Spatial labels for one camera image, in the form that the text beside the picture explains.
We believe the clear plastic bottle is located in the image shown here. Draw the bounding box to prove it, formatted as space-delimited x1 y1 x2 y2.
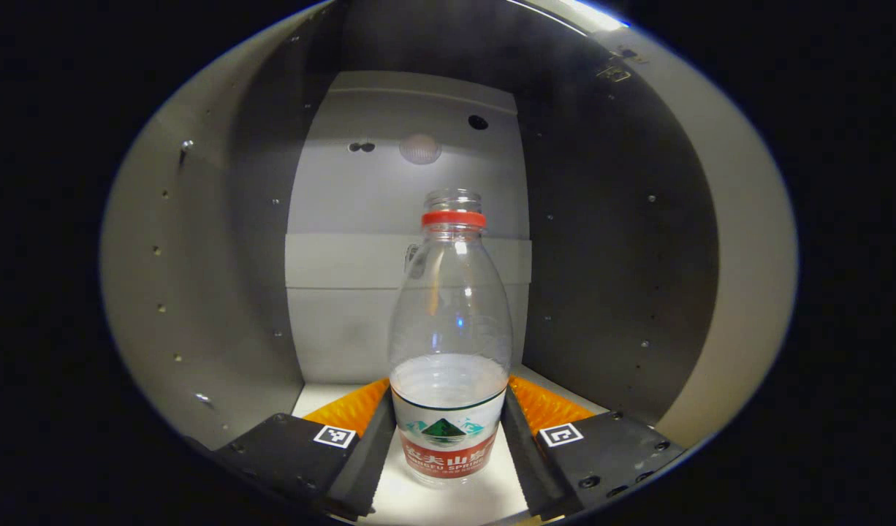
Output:
388 188 513 483

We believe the long ceiling light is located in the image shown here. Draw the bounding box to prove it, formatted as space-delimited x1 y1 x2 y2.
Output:
510 0 630 31

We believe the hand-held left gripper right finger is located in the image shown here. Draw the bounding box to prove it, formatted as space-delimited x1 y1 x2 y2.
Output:
500 374 688 520

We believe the dark grey cabinet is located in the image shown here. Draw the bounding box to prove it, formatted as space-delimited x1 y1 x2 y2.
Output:
99 0 721 526

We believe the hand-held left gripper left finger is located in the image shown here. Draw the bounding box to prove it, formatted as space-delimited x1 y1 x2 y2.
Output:
188 378 398 522

